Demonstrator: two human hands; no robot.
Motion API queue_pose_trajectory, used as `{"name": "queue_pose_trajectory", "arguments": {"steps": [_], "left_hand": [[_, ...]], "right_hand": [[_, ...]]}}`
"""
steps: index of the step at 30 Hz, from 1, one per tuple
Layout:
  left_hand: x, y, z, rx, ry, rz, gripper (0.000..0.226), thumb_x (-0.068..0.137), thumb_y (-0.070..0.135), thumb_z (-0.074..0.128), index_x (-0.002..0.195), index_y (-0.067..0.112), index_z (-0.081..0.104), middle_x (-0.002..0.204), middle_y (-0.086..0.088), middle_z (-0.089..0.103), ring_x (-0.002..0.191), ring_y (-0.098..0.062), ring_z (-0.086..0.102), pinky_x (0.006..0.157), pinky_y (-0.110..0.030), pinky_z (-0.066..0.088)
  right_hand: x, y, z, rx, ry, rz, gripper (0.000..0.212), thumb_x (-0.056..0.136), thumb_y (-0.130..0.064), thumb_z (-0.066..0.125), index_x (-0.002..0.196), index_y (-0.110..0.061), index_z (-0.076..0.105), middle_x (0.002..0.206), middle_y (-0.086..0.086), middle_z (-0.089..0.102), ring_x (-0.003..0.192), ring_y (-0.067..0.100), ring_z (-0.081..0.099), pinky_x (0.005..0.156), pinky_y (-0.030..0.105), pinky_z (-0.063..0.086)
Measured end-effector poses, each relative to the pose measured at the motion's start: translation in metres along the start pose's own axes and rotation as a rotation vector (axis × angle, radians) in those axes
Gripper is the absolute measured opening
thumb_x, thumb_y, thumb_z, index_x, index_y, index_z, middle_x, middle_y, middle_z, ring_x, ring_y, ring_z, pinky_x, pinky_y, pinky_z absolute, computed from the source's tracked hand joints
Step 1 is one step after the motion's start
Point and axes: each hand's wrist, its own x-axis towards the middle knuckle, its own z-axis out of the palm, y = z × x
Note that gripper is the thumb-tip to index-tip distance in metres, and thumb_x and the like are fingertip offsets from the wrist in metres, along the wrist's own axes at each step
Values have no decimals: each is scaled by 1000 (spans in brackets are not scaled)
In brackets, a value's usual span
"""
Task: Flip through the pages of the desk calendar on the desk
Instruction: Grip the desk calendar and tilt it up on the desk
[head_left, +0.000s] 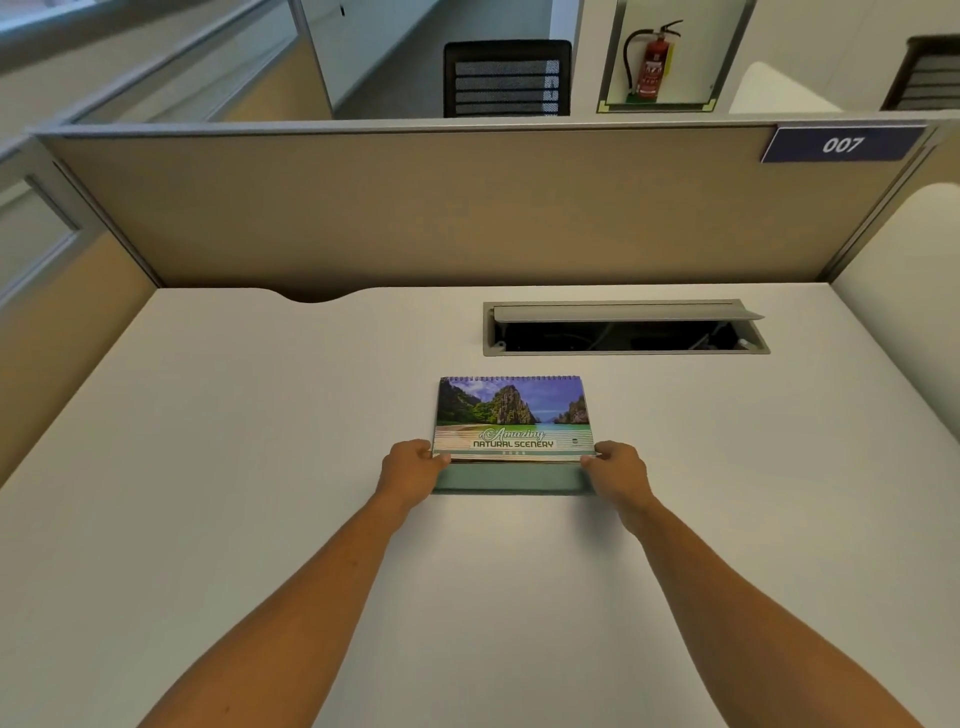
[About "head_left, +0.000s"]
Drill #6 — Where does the spiral desk calendar scenery cover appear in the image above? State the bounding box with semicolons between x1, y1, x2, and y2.
430;375;598;496

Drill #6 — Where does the blue partition label plate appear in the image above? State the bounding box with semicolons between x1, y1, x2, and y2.
760;125;929;165

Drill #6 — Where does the person's left hand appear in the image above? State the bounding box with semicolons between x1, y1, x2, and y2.
374;439;453;512

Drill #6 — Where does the recessed extinguisher wall cabinet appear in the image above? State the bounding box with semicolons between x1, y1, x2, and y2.
597;0;758;115

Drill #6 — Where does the red fire extinguisher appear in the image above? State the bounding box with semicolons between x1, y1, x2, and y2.
623;19;685;103

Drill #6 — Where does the person's left forearm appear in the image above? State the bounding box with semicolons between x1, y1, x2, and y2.
138;489;412;728

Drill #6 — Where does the black mesh office chair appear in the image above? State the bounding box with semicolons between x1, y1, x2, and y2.
442;39;573;119
879;34;960;112

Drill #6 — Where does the grey desk cable tray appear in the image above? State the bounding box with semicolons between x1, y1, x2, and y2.
482;299;771;358

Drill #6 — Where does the glass-topped side cubicle partition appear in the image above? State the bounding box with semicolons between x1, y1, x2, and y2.
0;0;335;489

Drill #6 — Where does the beige cubicle partition panel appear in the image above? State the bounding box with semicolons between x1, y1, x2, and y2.
30;112;960;303

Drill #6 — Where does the person's right forearm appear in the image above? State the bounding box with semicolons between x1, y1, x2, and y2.
616;489;925;728

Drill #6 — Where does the person's right hand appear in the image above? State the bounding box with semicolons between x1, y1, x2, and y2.
579;441;651;515

